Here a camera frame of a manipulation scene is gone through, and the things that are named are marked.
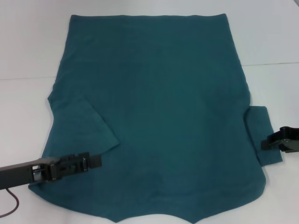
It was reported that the red-brown left gripper cable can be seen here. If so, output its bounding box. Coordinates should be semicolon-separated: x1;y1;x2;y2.
6;188;21;213

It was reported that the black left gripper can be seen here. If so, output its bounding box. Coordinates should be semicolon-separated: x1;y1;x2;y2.
0;156;62;190

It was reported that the blue-green shirt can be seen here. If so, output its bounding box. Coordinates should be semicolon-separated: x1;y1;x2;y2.
28;14;284;224

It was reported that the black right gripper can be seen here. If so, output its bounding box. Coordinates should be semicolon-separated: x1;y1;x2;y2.
261;126;299;154

